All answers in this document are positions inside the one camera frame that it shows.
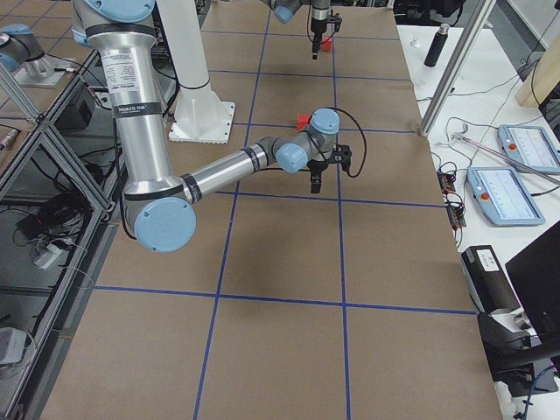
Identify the black monitor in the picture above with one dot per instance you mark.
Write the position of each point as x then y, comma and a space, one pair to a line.
534, 274

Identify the black power adapter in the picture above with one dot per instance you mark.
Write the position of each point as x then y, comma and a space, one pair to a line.
30, 226

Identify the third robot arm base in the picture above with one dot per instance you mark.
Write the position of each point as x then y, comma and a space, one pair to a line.
23, 55

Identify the far teach pendant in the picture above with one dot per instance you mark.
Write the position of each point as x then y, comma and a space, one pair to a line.
531, 146

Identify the black water bottle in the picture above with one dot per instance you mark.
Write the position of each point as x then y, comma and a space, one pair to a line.
437, 45

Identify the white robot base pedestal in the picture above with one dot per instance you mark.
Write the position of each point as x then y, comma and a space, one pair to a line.
199, 116

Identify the black box with label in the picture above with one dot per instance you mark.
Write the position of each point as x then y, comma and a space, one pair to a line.
488, 285

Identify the black monitor stand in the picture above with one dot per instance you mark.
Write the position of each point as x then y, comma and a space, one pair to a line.
525, 363

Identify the aluminium frame post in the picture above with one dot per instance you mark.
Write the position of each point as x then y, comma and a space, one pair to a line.
458, 58

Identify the white power strip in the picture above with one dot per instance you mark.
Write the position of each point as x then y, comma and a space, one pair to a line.
47, 256

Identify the wooden board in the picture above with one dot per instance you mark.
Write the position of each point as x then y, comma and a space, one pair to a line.
542, 79

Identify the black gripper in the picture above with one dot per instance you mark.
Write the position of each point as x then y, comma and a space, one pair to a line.
317, 27
315, 168

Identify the metal rod tool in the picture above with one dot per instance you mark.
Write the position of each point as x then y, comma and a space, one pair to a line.
498, 153

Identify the teach pendant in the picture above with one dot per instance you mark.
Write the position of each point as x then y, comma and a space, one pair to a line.
503, 198
531, 146

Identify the near teach pendant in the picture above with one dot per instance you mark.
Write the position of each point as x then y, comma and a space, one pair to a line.
503, 198

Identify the small circuit board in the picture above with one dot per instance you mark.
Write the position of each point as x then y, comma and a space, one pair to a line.
456, 215
446, 180

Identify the red foam cube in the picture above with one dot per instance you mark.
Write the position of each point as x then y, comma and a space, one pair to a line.
302, 121
326, 44

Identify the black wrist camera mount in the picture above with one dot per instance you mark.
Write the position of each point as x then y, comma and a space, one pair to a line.
341, 155

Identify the black device under table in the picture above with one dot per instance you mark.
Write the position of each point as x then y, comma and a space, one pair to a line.
78, 112

